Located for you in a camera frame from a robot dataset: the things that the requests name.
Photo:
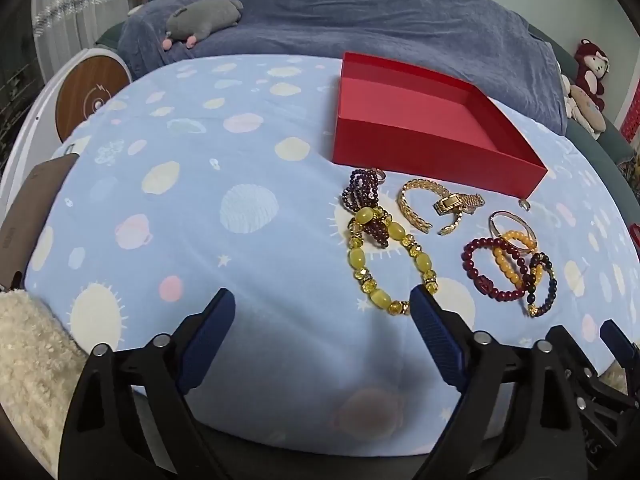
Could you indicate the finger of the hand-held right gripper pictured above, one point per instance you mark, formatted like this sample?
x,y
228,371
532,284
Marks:
x,y
602,410
620,345

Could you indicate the silver tinsel garland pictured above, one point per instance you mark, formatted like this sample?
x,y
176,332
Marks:
x,y
75,2

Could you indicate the blue-grey blanket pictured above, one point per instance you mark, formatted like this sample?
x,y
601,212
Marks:
x,y
375,20

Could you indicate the grey plush toy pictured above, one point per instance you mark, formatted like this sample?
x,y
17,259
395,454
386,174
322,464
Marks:
x,y
205,17

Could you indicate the beige plush toy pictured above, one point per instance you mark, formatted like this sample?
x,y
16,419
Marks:
x,y
582,102

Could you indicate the red cardboard box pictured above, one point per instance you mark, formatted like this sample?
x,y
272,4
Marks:
x,y
400,130

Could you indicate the white round wooden-top table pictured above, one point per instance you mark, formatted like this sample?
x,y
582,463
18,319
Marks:
x,y
82,90

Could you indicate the light blue printed bed sheet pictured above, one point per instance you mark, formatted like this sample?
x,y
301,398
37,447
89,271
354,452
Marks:
x,y
200,260

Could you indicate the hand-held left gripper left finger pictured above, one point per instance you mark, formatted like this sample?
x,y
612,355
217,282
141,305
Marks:
x,y
207,340

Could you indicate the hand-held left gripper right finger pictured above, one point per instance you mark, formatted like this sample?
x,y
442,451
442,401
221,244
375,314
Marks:
x,y
437,340

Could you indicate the brown flat object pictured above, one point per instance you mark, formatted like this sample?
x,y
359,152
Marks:
x,y
35,200

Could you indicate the red monkey plush toy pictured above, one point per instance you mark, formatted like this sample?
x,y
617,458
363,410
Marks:
x,y
590,60

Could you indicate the thin gold bangle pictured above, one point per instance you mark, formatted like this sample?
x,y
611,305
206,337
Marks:
x,y
506,213

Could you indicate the gold wrist watch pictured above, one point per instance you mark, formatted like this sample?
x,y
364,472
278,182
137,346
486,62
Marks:
x,y
445,205

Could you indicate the red patterned box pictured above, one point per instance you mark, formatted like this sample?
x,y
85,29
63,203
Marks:
x,y
631,120

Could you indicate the cream fluffy rug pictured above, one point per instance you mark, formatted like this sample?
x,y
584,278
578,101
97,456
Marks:
x,y
30,360

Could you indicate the dark green sofa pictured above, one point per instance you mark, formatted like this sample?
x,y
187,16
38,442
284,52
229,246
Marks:
x,y
605,145

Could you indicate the white curtain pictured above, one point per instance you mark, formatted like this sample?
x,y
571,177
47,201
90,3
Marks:
x,y
75,35

